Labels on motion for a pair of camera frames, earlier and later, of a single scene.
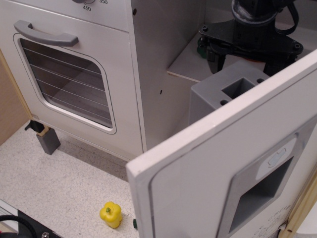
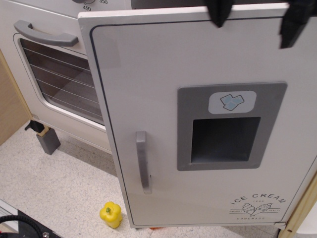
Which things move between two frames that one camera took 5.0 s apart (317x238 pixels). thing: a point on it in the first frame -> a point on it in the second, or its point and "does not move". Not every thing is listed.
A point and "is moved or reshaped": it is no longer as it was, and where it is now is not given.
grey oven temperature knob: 84,1 does not move
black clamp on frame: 35,126 does not move
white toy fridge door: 238,172 is moved or reshaped
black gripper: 262,42 -> 294,20
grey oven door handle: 26,28 does not move
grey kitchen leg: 49,142 does not move
